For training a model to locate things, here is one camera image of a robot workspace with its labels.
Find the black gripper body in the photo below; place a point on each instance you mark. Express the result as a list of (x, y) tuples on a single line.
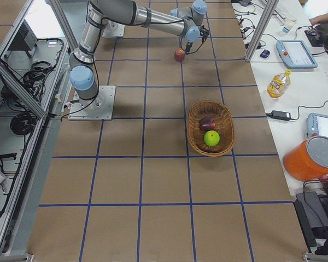
[(190, 43)]

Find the right teach pendant tablet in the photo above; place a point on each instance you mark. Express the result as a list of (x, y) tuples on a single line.
[(317, 124)]

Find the green apple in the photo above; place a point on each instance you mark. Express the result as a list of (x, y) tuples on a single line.
[(211, 138)]

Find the left teach pendant tablet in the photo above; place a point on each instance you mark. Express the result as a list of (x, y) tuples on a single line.
[(295, 54)]

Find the white paper cup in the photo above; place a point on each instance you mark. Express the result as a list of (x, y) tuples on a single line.
[(287, 26)]

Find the orange bucket grey lid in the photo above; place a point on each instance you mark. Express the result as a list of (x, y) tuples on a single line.
[(308, 160)]

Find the teach pendant tablet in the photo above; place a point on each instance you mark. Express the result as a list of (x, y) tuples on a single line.
[(295, 54), (317, 124)]

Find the aluminium frame post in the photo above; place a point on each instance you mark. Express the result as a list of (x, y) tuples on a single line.
[(260, 28)]

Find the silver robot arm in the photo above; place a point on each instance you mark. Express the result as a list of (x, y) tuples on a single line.
[(105, 17)]

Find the yellow juice bottle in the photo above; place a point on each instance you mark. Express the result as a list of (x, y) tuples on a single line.
[(279, 84)]

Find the black power adapter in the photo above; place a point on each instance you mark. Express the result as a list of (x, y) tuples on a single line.
[(279, 115)]

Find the dark red apple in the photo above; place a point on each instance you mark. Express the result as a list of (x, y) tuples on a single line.
[(206, 124)]

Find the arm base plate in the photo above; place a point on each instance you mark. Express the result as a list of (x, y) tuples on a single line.
[(113, 30), (100, 109)]

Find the brown wicker basket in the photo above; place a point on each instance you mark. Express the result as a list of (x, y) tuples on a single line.
[(224, 125)]

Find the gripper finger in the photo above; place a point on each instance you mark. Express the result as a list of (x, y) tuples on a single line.
[(188, 48)]

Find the red yellow apple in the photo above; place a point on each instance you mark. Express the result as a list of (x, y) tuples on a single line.
[(179, 55)]

